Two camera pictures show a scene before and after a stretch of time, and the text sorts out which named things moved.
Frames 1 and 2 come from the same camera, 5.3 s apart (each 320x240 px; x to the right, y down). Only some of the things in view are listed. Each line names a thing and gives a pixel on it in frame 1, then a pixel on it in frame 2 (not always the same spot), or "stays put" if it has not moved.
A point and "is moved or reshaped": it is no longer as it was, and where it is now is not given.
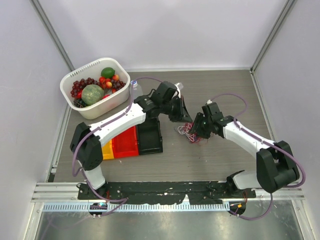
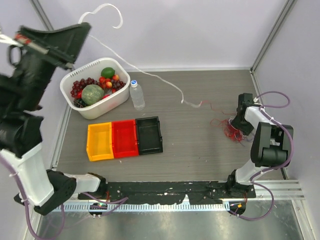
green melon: [92, 94] stays put
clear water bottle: [135, 90] stays put
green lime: [107, 72] stays put
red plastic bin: [126, 143] stays put
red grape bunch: [78, 85] stays put
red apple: [105, 96] stays put
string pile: [192, 136] is moved or reshaped
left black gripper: [183, 114] → [69, 41]
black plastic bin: [149, 137] stays put
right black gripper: [197, 125] → [247, 129]
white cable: [184, 130] → [132, 68]
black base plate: [198, 192] stays put
